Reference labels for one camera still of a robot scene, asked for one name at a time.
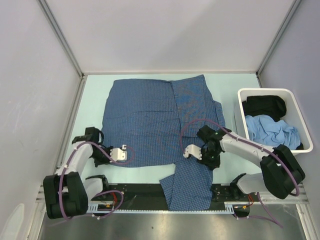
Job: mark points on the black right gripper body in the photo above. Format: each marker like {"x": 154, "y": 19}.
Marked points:
{"x": 211, "y": 157}

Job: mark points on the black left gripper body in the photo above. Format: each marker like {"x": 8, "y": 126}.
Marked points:
{"x": 100, "y": 157}

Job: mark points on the blue plaid long sleeve shirt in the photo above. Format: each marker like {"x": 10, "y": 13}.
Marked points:
{"x": 159, "y": 118}

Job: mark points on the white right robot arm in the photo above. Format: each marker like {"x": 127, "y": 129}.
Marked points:
{"x": 280, "y": 173}

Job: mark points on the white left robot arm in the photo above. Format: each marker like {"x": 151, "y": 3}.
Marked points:
{"x": 69, "y": 175}

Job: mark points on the light blue garment in bin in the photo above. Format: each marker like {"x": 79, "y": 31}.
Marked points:
{"x": 264, "y": 130}

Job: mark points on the black garment in bin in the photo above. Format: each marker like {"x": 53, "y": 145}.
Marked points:
{"x": 271, "y": 105}

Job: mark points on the white plastic bin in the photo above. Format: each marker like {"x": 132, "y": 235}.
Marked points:
{"x": 293, "y": 116}

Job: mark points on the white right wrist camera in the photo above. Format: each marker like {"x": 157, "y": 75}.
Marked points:
{"x": 193, "y": 151}

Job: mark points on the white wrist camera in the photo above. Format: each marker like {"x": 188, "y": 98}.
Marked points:
{"x": 119, "y": 154}
{"x": 193, "y": 151}

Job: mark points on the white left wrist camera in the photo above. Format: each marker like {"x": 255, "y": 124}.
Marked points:
{"x": 119, "y": 154}

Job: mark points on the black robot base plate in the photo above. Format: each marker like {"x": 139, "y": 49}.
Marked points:
{"x": 241, "y": 209}

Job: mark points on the white slotted cable duct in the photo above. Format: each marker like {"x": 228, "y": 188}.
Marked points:
{"x": 100, "y": 207}

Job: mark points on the left aluminium corner post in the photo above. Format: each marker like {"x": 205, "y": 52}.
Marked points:
{"x": 48, "y": 13}

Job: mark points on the aluminium corner post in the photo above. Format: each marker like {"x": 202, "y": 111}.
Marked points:
{"x": 278, "y": 36}
{"x": 48, "y": 13}

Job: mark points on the aluminium front rail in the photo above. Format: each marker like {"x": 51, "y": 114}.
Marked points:
{"x": 154, "y": 194}

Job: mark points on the right aluminium corner post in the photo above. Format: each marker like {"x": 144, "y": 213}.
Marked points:
{"x": 278, "y": 36}

